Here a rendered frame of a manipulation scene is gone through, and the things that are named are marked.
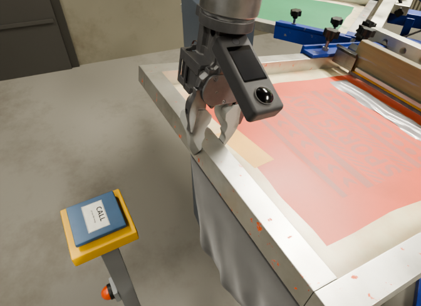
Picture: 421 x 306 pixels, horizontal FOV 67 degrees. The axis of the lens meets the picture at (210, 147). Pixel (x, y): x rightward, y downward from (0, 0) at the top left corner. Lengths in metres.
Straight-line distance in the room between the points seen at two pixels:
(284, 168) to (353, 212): 0.12
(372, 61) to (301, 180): 0.51
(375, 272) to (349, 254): 0.06
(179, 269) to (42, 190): 1.01
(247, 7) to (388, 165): 0.42
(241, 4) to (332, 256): 0.33
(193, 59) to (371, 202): 0.35
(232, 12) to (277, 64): 0.49
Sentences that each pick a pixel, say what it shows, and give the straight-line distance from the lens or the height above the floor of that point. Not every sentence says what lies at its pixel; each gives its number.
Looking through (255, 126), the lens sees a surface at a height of 1.12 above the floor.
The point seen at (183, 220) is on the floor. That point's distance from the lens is 1.83.
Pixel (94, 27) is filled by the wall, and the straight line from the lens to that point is 3.29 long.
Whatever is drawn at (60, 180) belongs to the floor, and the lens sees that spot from 2.22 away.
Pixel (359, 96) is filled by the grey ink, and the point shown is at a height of 1.06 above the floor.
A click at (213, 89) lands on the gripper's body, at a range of 0.43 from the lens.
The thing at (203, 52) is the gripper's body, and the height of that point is 1.31.
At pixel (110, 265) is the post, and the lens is 0.83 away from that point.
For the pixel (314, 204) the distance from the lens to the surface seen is 0.51.
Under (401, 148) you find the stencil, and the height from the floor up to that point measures 1.07.
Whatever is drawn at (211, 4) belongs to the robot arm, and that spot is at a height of 1.38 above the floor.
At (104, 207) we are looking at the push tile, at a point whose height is 0.97.
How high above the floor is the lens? 1.51
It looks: 43 degrees down
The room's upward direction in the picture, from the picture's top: straight up
